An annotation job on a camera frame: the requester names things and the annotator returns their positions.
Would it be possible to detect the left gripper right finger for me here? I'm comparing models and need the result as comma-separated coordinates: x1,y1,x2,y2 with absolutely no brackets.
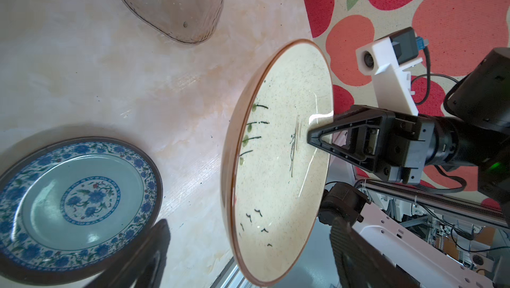
330,217,420,287

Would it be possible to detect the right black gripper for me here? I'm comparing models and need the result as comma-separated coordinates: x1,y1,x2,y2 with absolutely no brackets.
307,48,509,204

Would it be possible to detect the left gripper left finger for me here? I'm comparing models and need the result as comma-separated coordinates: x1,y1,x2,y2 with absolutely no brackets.
86,219,171,287

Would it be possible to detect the teal patterned small plate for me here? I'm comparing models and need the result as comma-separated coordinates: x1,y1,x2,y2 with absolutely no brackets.
1,137,163,285

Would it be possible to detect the cream plate with plant drawing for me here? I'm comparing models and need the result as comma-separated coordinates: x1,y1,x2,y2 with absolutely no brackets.
220,39,334,287

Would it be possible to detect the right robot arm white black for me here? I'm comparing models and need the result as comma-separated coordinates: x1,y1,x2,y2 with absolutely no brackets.
308,48,509,287

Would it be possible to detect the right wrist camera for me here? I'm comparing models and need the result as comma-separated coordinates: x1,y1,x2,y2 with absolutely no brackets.
355,27,429,116

